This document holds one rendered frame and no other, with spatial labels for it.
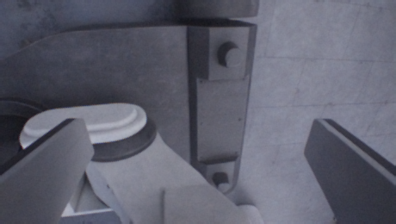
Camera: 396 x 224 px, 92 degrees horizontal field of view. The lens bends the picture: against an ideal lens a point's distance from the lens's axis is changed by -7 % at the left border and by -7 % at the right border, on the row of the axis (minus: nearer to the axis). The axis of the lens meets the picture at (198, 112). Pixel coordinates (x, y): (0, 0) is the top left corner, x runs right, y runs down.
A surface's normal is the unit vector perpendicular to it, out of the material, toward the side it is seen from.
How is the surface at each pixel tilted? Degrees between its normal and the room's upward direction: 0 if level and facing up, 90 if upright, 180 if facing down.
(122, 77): 0
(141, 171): 90
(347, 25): 0
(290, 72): 0
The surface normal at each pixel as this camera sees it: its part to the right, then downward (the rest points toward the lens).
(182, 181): 0.00, -0.87
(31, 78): 0.18, 0.48
